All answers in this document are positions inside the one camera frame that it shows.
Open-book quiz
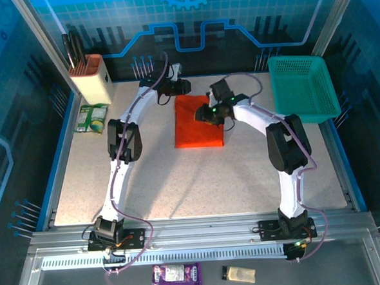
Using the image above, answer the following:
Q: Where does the orange t-shirt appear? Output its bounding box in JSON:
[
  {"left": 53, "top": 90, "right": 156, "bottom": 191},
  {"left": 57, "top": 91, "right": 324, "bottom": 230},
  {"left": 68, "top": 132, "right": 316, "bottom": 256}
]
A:
[{"left": 171, "top": 93, "right": 225, "bottom": 150}]

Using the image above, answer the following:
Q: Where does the beige knife block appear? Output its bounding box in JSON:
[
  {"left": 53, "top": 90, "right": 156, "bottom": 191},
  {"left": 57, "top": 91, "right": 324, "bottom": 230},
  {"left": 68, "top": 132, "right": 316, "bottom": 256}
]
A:
[{"left": 67, "top": 52, "right": 116, "bottom": 107}]

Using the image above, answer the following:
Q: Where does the green snack packet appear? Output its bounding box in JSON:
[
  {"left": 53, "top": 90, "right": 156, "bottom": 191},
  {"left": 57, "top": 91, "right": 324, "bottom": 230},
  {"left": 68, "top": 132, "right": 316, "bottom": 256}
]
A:
[{"left": 72, "top": 103, "right": 109, "bottom": 136}]

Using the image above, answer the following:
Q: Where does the teal plastic basket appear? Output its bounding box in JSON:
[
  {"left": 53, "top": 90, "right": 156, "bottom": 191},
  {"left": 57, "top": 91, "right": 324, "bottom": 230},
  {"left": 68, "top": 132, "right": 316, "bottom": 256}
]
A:
[{"left": 267, "top": 52, "right": 343, "bottom": 127}]

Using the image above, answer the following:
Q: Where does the small beige packet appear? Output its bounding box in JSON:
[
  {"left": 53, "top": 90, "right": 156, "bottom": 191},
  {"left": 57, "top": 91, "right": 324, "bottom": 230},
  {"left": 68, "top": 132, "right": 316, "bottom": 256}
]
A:
[{"left": 220, "top": 263, "right": 257, "bottom": 285}]

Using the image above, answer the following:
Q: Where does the thin black left gripper cable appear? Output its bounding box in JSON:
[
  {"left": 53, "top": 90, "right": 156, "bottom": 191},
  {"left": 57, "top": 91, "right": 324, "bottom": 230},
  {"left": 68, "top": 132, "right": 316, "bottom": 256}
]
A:
[{"left": 155, "top": 91, "right": 173, "bottom": 107}]

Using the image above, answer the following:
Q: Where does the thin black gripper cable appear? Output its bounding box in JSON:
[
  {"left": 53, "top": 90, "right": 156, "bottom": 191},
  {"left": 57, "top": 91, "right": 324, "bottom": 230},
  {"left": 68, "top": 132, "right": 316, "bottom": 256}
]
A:
[
  {"left": 222, "top": 115, "right": 238, "bottom": 132},
  {"left": 155, "top": 91, "right": 173, "bottom": 107}
]

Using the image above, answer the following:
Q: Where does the thin black right gripper cable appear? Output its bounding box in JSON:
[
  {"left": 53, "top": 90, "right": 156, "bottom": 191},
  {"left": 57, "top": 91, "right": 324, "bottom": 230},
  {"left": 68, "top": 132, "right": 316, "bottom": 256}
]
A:
[{"left": 222, "top": 115, "right": 238, "bottom": 132}]

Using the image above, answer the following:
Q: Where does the black handled knife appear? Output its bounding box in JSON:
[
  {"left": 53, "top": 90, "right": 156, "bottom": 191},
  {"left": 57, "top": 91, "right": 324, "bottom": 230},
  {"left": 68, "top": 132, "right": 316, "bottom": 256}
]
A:
[
  {"left": 75, "top": 35, "right": 88, "bottom": 65},
  {"left": 61, "top": 33, "right": 76, "bottom": 70},
  {"left": 68, "top": 28, "right": 82, "bottom": 67}
]

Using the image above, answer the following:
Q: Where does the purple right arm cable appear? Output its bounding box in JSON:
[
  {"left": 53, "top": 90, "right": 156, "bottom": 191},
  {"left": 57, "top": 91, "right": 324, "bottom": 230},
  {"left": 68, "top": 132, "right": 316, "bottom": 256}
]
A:
[{"left": 221, "top": 68, "right": 331, "bottom": 266}]

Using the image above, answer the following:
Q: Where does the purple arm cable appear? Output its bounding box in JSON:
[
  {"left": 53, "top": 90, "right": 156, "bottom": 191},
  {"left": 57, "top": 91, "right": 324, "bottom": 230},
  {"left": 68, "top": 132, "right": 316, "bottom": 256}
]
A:
[
  {"left": 89, "top": 50, "right": 182, "bottom": 277},
  {"left": 221, "top": 68, "right": 331, "bottom": 266}
]

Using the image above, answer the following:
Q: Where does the aluminium mounting rail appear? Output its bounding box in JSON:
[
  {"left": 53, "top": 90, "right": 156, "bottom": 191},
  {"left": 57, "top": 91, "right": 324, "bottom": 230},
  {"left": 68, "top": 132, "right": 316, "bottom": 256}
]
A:
[{"left": 26, "top": 205, "right": 379, "bottom": 259}]

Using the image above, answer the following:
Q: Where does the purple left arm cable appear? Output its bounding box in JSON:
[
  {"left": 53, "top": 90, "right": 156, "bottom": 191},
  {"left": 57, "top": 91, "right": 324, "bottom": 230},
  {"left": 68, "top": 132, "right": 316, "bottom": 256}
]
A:
[{"left": 89, "top": 50, "right": 182, "bottom": 277}]

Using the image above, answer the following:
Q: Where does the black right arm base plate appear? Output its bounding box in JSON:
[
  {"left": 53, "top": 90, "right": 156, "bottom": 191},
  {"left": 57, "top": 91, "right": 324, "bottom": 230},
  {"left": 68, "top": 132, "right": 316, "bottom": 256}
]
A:
[{"left": 258, "top": 216, "right": 318, "bottom": 242}]

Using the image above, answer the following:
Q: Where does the aluminium frame post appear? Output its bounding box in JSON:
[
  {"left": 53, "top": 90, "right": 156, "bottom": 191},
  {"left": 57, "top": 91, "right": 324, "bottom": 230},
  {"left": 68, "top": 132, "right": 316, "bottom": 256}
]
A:
[
  {"left": 10, "top": 0, "right": 81, "bottom": 99},
  {"left": 309, "top": 0, "right": 366, "bottom": 58}
]

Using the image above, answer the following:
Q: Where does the slotted grey cable duct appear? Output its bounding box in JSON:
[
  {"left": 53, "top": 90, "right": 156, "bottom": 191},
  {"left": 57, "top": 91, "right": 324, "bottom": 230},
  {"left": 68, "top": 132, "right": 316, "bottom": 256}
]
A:
[{"left": 40, "top": 241, "right": 288, "bottom": 272}]

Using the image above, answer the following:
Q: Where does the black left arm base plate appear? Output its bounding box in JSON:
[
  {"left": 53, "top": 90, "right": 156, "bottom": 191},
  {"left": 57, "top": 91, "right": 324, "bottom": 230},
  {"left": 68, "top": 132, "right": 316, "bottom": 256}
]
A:
[{"left": 86, "top": 227, "right": 147, "bottom": 253}]

